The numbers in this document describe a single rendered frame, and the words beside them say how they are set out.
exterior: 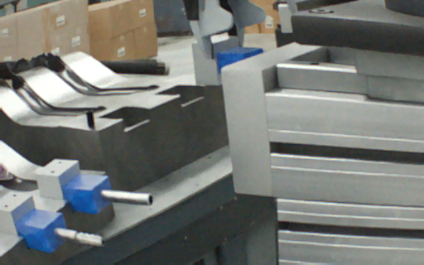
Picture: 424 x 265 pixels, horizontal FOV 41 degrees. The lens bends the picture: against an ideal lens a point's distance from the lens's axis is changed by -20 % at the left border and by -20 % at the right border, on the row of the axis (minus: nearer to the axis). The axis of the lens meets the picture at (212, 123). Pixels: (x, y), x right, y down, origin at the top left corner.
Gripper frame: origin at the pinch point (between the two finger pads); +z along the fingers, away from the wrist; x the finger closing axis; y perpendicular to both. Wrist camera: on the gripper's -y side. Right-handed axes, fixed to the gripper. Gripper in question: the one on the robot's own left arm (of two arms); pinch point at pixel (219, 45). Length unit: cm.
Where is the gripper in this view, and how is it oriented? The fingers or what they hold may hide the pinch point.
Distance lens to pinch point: 85.4
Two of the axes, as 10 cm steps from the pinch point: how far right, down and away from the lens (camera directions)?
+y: 7.7, 0.8, -6.3
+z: 1.2, 9.6, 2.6
